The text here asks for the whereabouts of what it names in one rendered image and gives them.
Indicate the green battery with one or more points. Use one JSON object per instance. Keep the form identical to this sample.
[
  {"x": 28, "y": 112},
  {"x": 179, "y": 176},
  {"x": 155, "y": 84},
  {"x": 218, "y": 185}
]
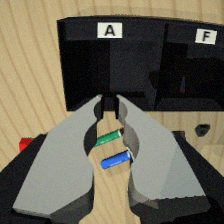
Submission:
[{"x": 108, "y": 137}]

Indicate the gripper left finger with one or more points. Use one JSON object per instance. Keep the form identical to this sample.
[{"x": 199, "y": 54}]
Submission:
[{"x": 52, "y": 179}]

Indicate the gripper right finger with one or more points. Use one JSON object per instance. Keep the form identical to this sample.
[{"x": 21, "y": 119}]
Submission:
[{"x": 169, "y": 179}]

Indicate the black rack of bins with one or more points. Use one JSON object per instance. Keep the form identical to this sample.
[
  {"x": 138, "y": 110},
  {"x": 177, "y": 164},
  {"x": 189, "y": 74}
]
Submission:
[{"x": 94, "y": 61}]

